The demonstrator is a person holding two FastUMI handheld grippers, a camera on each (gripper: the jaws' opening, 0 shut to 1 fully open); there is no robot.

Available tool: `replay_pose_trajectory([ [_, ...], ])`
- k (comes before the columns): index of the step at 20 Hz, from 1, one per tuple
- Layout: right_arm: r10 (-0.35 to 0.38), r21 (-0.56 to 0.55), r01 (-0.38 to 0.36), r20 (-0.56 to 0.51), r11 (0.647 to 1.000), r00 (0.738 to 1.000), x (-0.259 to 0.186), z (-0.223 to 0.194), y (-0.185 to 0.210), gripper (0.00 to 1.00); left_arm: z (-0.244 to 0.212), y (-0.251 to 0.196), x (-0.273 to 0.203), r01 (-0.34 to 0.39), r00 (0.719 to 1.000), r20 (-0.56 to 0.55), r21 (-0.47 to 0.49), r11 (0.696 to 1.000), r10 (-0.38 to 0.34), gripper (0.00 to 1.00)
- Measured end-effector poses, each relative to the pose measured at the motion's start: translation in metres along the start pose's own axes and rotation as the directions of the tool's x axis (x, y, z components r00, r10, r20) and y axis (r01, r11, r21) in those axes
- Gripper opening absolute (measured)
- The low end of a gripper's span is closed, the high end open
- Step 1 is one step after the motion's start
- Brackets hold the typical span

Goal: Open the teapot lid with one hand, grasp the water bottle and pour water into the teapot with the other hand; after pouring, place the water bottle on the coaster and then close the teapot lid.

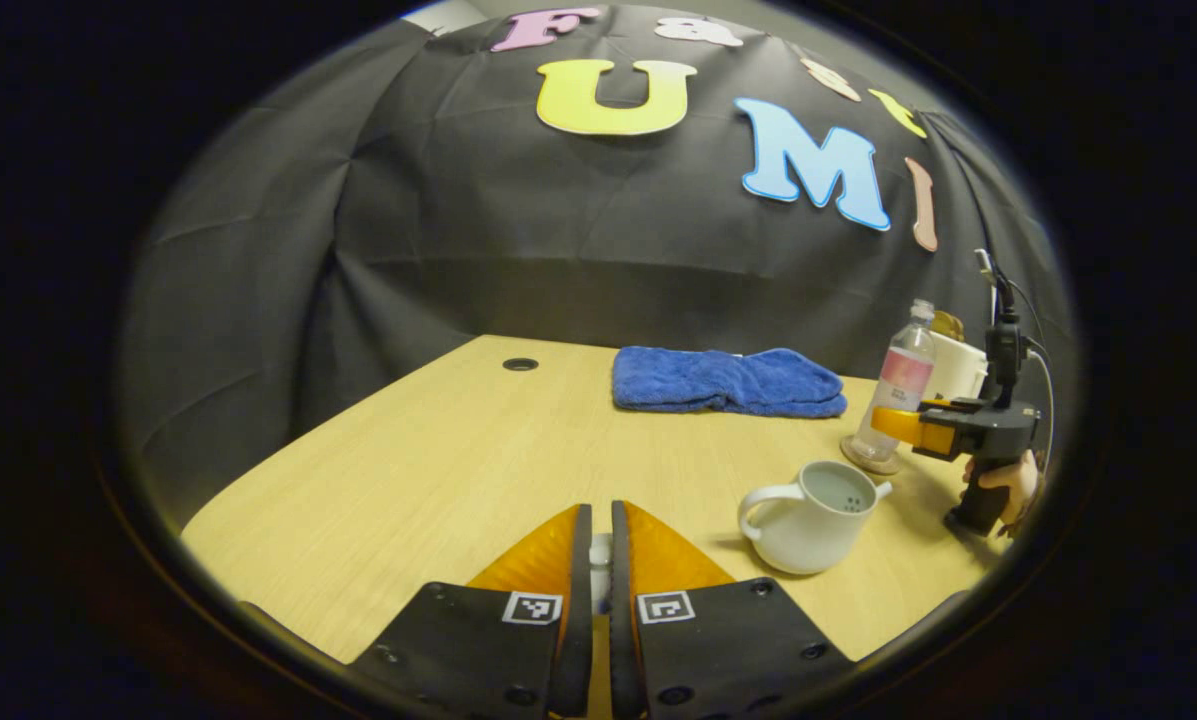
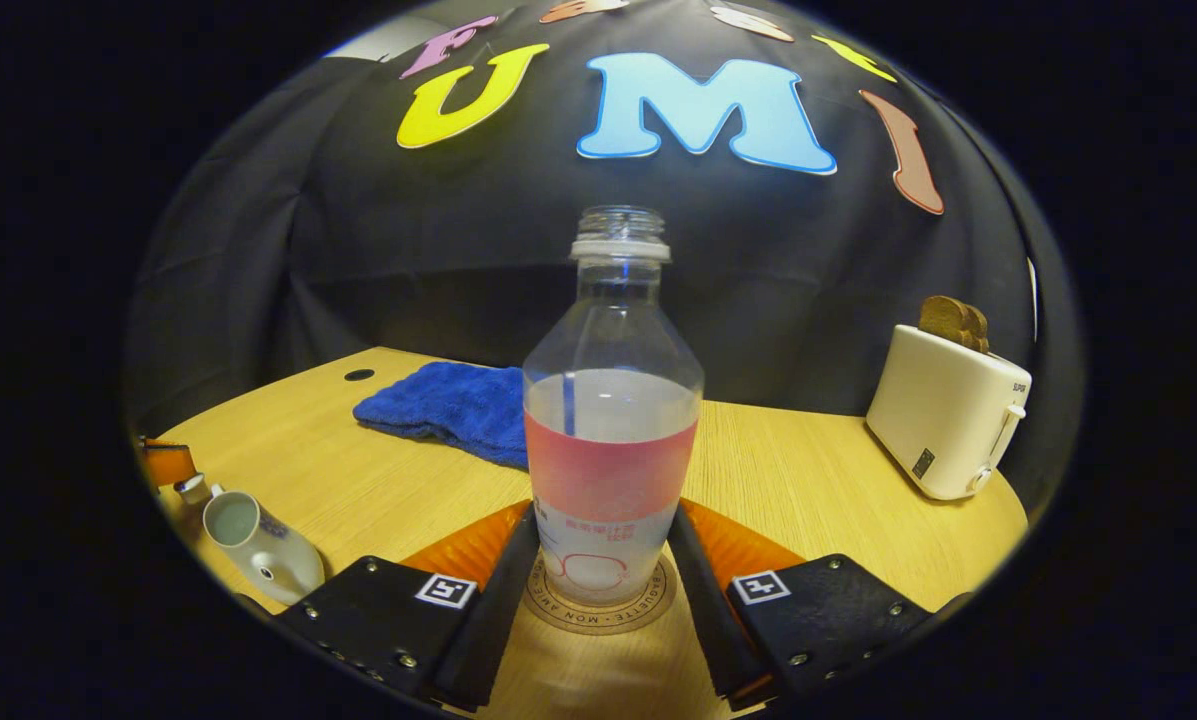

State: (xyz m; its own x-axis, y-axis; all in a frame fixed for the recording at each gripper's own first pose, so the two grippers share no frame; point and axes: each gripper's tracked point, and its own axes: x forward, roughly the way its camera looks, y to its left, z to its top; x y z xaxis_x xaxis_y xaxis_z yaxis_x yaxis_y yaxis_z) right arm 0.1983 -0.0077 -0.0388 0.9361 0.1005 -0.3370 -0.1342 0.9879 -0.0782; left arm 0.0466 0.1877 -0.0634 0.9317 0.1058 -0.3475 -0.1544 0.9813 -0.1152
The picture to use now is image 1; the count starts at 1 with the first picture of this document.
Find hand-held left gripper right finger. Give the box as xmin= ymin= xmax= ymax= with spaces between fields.
xmin=610 ymin=500 xmax=854 ymax=719

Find white teacup lid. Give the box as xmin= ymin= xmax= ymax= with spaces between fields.
xmin=590 ymin=533 xmax=614 ymax=616

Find blue folded towel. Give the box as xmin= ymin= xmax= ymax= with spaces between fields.
xmin=612 ymin=345 xmax=849 ymax=419

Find black backdrop cloth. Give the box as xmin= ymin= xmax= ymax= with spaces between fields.
xmin=123 ymin=5 xmax=1074 ymax=521

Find white ceramic teacup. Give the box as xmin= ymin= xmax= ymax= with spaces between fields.
xmin=737 ymin=460 xmax=895 ymax=576

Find clear pink-label water bottle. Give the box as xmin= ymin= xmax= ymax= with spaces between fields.
xmin=851 ymin=298 xmax=937 ymax=466

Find white toaster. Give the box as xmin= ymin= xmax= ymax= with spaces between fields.
xmin=920 ymin=330 xmax=991 ymax=403

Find round wooden coaster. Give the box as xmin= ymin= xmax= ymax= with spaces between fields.
xmin=840 ymin=433 xmax=902 ymax=477

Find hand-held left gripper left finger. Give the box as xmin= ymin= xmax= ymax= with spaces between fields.
xmin=348 ymin=503 xmax=595 ymax=719

